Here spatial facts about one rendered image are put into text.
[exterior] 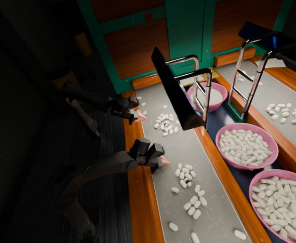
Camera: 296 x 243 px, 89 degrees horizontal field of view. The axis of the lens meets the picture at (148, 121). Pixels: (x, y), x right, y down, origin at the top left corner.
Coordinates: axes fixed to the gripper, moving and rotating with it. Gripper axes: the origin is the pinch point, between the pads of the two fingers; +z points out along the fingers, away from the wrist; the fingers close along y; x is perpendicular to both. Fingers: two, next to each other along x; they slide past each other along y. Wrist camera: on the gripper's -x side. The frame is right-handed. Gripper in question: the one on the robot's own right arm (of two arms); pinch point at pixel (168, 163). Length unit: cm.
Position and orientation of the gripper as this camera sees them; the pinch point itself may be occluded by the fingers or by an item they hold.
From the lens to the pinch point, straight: 80.7
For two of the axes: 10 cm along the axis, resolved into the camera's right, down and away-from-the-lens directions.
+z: 8.6, 2.4, 4.4
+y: -1.6, -6.9, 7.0
